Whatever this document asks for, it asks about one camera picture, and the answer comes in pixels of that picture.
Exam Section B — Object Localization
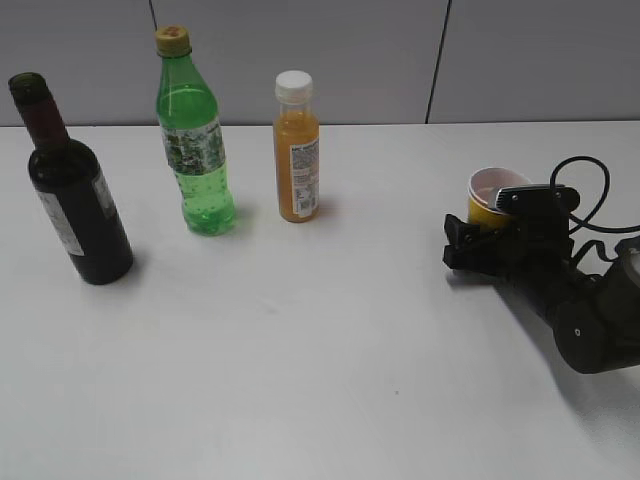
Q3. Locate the green plastic soda bottle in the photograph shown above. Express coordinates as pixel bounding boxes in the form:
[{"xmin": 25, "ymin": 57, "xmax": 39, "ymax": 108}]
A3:
[{"xmin": 155, "ymin": 25, "xmax": 235, "ymax": 236}]

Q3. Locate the orange juice bottle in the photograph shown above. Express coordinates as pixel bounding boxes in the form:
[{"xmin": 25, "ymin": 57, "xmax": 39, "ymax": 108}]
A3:
[{"xmin": 273, "ymin": 70, "xmax": 319, "ymax": 223}]

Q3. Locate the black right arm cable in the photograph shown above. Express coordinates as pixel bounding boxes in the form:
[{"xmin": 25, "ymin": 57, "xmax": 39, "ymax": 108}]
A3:
[{"xmin": 549, "ymin": 156, "xmax": 640, "ymax": 234}]

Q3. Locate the yellow paper cup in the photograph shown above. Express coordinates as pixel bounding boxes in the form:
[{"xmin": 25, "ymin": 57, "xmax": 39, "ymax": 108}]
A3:
[{"xmin": 467, "ymin": 167, "xmax": 530, "ymax": 230}]

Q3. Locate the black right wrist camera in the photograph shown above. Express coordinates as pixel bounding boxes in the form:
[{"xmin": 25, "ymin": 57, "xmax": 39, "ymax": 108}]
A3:
[{"xmin": 488, "ymin": 184, "xmax": 580, "ymax": 217}]

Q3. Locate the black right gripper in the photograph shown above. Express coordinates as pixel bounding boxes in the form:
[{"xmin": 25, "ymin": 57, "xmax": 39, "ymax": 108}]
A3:
[{"xmin": 443, "ymin": 213, "xmax": 600, "ymax": 300}]

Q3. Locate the dark red wine bottle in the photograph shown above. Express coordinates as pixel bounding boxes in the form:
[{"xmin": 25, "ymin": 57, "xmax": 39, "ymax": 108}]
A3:
[{"xmin": 8, "ymin": 72, "xmax": 134, "ymax": 285}]

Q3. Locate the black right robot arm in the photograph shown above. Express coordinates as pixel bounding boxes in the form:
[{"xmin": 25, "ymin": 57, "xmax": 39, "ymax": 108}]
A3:
[{"xmin": 443, "ymin": 214, "xmax": 639, "ymax": 374}]

